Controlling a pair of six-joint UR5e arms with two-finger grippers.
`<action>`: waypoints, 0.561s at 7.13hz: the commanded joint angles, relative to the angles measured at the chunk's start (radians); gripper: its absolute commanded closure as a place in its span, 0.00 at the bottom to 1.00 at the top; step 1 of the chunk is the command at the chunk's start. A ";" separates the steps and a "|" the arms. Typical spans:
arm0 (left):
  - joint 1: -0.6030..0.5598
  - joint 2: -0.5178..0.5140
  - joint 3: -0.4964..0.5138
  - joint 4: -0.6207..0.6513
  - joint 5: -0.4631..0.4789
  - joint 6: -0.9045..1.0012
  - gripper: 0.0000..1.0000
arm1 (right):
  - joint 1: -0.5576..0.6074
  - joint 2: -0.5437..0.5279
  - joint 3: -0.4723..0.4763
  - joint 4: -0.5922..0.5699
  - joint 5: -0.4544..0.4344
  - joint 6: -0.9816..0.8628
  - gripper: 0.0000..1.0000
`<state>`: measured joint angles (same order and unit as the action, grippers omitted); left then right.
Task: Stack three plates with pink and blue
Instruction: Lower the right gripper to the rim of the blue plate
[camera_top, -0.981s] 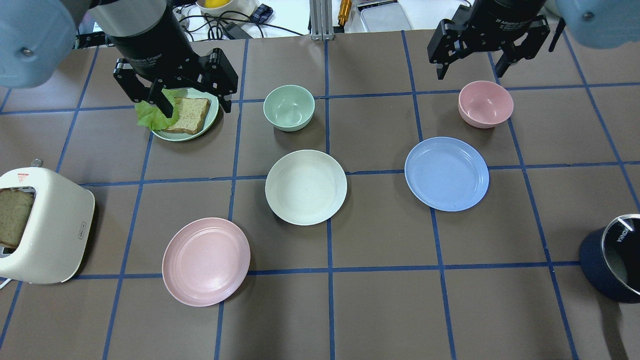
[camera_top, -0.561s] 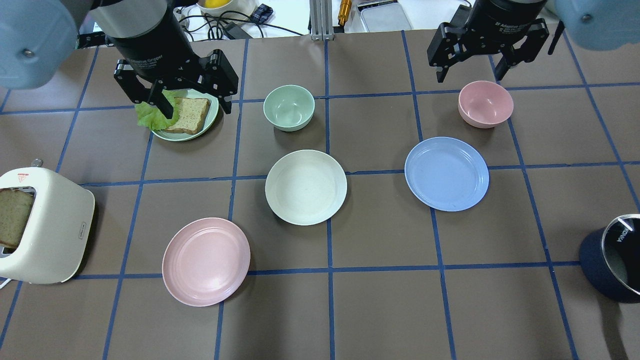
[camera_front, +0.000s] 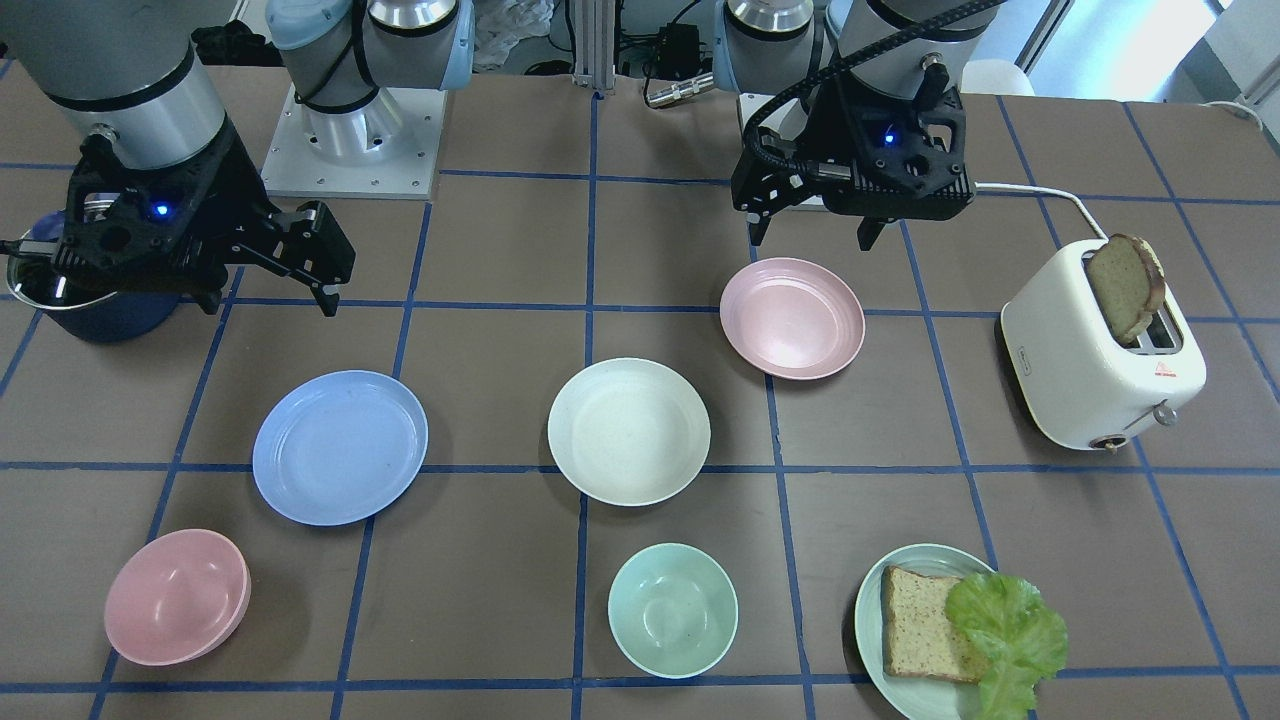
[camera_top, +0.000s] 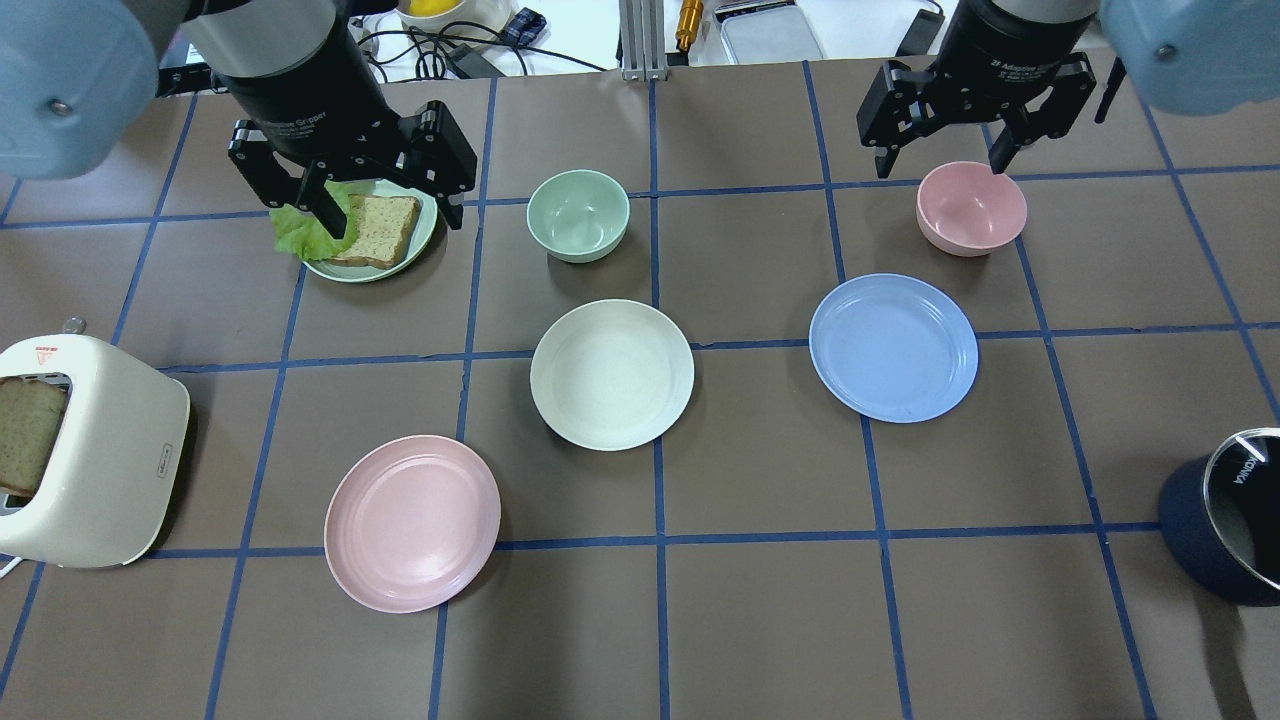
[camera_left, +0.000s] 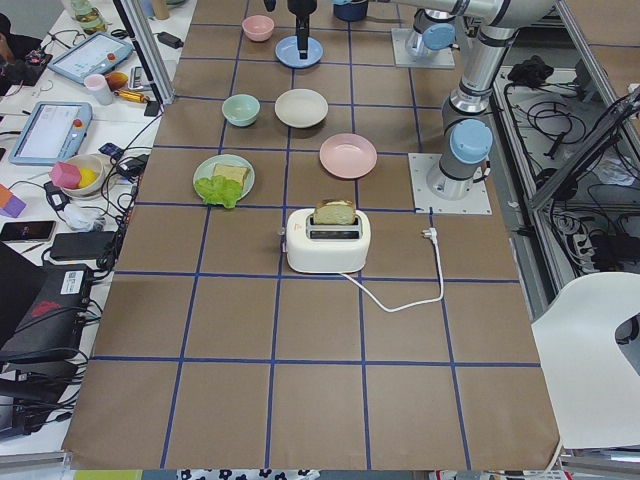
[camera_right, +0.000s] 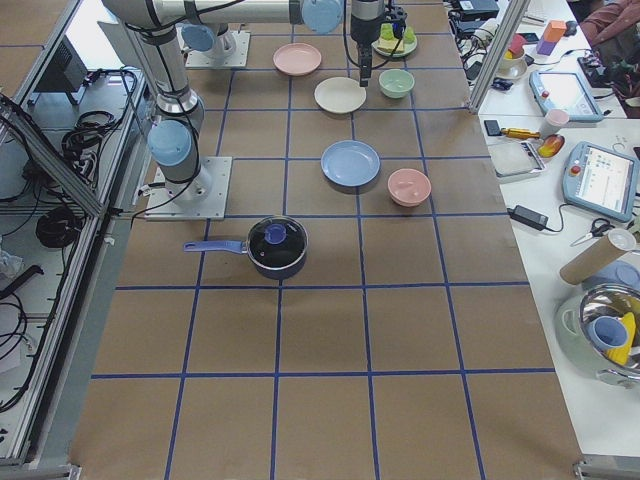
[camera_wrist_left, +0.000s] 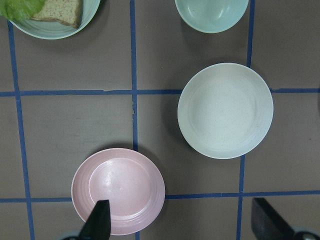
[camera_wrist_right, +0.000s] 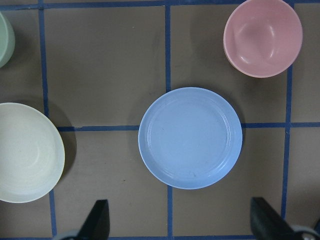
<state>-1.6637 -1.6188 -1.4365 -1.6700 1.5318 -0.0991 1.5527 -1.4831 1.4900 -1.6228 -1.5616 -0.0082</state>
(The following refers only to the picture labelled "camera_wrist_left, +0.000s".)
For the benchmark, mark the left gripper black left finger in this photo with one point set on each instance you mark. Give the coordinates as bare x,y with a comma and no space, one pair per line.
98,224

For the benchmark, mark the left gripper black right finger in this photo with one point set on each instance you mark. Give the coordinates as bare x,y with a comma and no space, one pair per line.
266,222

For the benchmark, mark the pink plate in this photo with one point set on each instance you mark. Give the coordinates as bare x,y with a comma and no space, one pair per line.
131,183

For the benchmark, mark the white cream plate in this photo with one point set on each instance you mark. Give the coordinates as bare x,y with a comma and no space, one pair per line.
225,111

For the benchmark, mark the mint green plate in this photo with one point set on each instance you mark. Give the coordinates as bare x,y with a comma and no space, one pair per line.
55,30

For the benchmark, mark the mint green bowl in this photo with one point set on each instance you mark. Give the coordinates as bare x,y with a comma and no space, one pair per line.
211,16

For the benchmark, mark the brown bread slice on plate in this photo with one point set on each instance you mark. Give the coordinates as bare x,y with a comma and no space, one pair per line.
65,12

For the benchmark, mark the green lettuce leaf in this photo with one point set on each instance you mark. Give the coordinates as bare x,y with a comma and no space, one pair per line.
20,9

